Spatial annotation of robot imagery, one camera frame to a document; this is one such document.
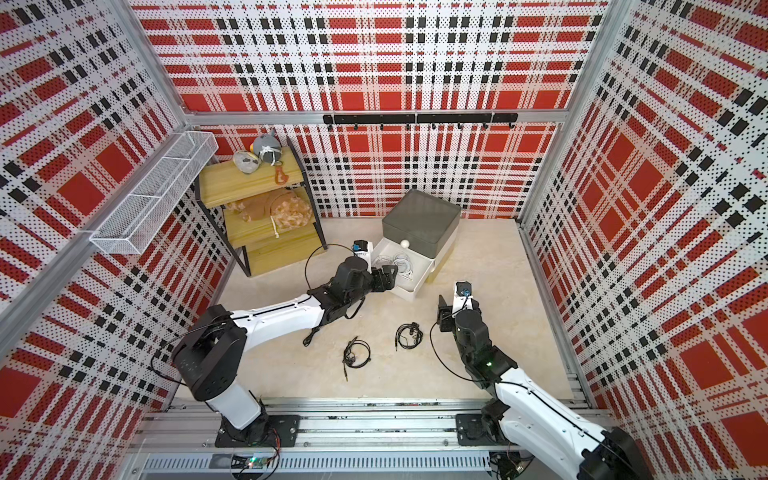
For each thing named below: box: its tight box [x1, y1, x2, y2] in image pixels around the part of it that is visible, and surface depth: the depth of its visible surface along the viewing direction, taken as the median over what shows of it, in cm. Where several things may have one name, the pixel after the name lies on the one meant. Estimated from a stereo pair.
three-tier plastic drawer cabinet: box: [371, 189, 462, 301], surface depth 95 cm
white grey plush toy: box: [233, 150, 262, 174], surface depth 86 cm
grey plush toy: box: [254, 130, 283, 167], surface depth 88 cm
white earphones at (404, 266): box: [393, 254, 414, 281], surface depth 98 cm
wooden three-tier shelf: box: [195, 137, 328, 277], surface depth 91 cm
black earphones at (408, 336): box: [395, 322, 423, 352], surface depth 92 cm
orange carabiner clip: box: [275, 166, 289, 185], surface depth 88 cm
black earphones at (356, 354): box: [342, 336, 371, 382], surface depth 88 cm
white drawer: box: [371, 237, 435, 301], surface depth 97 cm
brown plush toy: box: [226, 190, 314, 230], surface depth 91 cm
